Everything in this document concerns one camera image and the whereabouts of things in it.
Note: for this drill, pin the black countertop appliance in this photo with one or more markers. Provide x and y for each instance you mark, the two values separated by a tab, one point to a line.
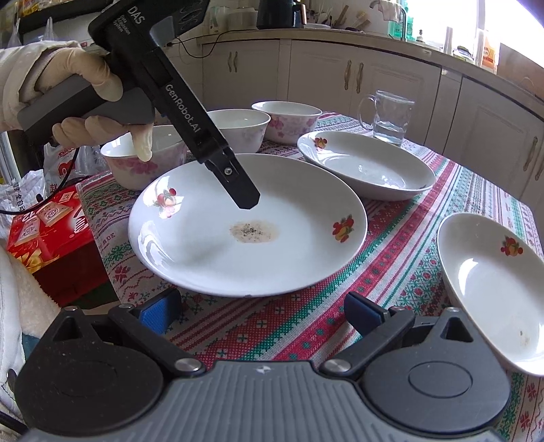
278	12

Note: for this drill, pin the cream kitchen cabinets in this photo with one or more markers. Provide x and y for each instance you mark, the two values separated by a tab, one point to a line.
480	119

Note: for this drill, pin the wooden cutting board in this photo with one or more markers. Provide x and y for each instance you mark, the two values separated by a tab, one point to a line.
520	70

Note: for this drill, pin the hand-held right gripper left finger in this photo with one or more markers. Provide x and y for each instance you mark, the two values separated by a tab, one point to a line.
159	312

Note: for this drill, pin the person's left hand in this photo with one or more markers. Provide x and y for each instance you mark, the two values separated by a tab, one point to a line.
85	63

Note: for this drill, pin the orange packet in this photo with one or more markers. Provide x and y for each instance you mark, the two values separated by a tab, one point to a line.
491	53

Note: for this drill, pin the red green patterned tablecloth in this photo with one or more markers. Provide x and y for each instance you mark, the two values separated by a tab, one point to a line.
403	238

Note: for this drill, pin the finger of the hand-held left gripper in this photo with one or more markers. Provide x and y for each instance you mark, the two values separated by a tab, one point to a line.
238	187

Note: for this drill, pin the clear printed plastic bag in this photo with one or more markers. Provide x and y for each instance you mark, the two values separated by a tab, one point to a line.
21	195

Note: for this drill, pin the green dish soap bottle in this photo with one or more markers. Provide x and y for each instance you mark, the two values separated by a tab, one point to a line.
397	23

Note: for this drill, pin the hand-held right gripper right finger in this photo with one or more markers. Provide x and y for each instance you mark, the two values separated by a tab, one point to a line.
361	310

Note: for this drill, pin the white bowls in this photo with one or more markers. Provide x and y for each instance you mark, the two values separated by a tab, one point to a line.
289	199

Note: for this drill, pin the kitchen countertop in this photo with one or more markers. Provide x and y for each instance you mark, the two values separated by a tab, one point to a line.
340	36

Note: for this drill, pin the red printed plastic bag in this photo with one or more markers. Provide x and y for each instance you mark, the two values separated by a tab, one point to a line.
59	170

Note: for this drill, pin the wooden kitchen utensils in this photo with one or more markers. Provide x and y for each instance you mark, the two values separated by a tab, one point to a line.
344	19

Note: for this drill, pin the white fleece clothing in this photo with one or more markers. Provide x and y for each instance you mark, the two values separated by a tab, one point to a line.
17	306

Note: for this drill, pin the glass jar with lid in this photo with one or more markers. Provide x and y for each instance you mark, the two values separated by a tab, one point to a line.
463	55

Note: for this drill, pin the white plate with fruit print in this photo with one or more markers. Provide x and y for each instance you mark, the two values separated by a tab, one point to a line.
488	289
361	170

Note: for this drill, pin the clear glass mug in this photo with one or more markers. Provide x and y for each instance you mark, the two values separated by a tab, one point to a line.
389	119

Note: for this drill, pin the white bowl with pink flowers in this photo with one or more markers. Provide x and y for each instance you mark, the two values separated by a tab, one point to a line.
244	125
127	172
289	125

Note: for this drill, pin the red cardboard box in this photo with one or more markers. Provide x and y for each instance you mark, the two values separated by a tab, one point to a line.
55	263

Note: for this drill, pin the person's left forearm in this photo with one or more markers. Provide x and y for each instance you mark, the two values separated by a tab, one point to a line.
17	80

